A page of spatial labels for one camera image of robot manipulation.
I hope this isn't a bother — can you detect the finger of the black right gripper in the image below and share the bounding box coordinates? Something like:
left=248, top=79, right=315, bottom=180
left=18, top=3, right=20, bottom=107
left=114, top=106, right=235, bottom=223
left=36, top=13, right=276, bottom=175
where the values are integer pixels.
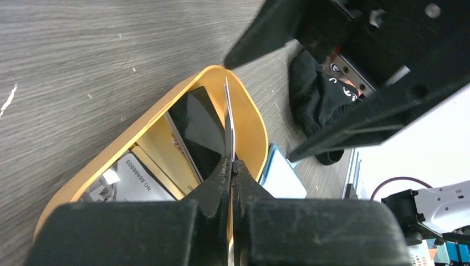
left=224, top=1, right=308, bottom=70

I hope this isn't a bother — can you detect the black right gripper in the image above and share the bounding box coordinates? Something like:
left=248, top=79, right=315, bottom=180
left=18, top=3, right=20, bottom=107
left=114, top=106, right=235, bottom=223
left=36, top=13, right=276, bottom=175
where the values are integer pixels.
left=288, top=1, right=469, bottom=161

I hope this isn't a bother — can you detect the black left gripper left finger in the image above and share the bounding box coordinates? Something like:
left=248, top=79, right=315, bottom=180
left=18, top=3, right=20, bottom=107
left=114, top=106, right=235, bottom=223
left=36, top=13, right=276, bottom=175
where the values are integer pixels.
left=25, top=157, right=232, bottom=265

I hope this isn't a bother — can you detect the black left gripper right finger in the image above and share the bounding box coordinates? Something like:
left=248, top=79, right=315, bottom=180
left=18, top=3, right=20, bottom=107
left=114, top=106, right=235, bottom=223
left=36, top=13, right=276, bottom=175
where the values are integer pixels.
left=232, top=160, right=411, bottom=265

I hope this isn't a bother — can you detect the blue leather card holder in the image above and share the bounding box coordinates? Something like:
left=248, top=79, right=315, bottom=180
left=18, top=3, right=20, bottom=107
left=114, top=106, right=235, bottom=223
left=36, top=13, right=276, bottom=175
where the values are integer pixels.
left=259, top=144, right=307, bottom=199

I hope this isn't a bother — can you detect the silver VIP card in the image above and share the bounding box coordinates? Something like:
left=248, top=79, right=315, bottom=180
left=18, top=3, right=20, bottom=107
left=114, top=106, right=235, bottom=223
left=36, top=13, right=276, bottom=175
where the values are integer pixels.
left=224, top=78, right=236, bottom=162

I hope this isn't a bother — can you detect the orange oval plastic tray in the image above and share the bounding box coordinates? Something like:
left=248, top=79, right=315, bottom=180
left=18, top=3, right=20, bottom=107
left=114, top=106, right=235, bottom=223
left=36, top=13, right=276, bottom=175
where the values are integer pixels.
left=34, top=65, right=268, bottom=236

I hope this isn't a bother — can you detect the white striped card leftover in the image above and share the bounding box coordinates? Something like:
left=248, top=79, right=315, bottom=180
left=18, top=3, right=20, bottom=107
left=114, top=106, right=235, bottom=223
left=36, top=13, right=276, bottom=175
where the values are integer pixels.
left=79, top=152, right=176, bottom=203

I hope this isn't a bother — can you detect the gold card in tray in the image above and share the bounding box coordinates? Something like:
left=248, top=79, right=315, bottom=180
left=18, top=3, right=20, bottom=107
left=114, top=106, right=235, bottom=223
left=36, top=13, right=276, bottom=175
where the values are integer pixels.
left=131, top=119, right=200, bottom=200

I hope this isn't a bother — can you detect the black card in tray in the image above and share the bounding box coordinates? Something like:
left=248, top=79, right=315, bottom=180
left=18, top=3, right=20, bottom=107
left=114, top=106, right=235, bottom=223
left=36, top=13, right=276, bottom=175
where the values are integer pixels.
left=165, top=86, right=224, bottom=182

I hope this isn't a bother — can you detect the black t-shirt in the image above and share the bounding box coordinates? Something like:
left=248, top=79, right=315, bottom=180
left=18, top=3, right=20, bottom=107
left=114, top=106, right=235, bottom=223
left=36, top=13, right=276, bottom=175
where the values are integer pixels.
left=288, top=49, right=364, bottom=166

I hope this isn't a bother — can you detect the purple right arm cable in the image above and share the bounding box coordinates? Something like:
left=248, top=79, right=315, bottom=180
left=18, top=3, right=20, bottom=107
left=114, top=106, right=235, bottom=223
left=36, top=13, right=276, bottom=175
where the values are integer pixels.
left=370, top=177, right=434, bottom=202

